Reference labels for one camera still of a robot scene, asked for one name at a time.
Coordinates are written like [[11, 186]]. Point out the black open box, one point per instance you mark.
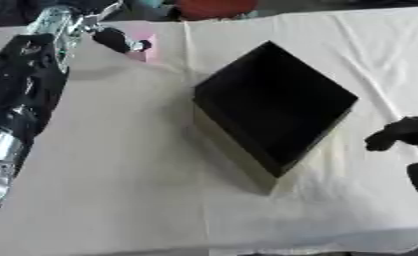
[[276, 106]]

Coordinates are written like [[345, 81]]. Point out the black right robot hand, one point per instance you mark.
[[411, 130]]

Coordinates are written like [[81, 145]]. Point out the pink block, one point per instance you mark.
[[145, 50]]

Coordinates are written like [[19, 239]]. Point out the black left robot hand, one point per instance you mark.
[[114, 38]]

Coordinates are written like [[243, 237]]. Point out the orange-red bag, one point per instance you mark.
[[215, 8]]

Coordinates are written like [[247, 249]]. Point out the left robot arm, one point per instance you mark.
[[26, 83]]

